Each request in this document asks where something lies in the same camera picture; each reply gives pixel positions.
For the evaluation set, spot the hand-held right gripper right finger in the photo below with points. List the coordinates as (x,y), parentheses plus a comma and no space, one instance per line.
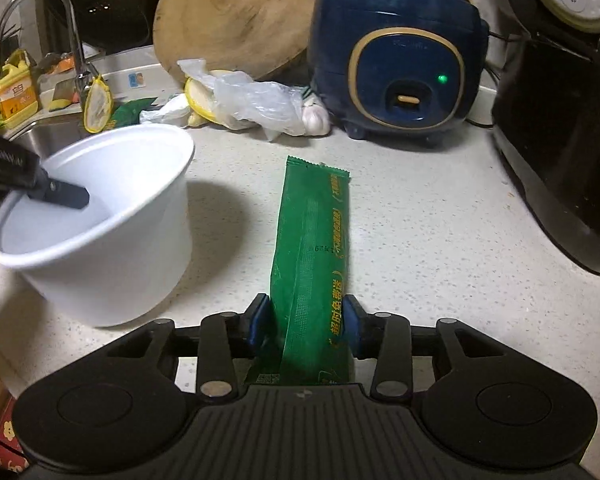
(352,325)

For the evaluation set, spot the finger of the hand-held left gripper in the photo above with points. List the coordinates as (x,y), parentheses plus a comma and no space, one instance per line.
(7,165)
(65,195)

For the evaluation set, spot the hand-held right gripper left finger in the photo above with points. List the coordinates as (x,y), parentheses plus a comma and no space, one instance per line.
(257,320)

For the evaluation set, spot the green snack packet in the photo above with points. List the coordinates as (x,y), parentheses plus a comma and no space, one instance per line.
(130,112)
(310,260)

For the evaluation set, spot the white round plastic bowl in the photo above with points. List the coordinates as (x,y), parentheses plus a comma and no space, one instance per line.
(120,270)

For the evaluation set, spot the stainless steel sink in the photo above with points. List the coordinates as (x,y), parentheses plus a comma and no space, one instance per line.
(40,137)

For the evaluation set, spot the yellow detergent bottle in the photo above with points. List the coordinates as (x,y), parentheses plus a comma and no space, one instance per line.
(17,95)

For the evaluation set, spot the yellow sponge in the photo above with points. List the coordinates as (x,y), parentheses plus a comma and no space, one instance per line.
(60,105)

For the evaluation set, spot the steel cleaver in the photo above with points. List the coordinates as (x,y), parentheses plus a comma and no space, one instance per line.
(65,91)

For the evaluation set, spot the yellow mesh scrubber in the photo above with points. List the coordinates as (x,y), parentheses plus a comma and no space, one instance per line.
(97,105)

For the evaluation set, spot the orange cloth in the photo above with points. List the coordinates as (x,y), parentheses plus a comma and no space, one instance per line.
(66,63)

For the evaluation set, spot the white crumpled plastic wrapper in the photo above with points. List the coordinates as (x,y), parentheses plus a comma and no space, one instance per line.
(165,112)

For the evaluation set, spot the small blue orange sticker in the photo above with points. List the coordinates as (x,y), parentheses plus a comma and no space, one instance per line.
(137,80)

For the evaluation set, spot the chrome kitchen faucet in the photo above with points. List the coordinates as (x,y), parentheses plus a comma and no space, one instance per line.
(77,45)

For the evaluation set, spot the yellow round lid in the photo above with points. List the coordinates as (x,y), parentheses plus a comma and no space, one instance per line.
(197,100)

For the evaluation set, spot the black wok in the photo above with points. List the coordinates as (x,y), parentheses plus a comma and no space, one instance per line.
(105,15)

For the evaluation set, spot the garlic bulb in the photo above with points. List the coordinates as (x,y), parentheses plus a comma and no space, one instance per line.
(316,119)

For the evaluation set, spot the clear plastic bag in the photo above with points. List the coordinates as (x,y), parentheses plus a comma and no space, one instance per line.
(260,100)

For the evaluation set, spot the round wooden cutting board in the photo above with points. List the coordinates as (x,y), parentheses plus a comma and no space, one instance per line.
(230,20)

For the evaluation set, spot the red patterned box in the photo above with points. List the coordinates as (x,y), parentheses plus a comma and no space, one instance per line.
(7,440)

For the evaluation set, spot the black rice cooker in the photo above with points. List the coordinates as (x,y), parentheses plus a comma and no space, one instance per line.
(555,160)

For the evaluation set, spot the blue rice cooker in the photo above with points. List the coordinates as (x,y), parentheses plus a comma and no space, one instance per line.
(380,25)

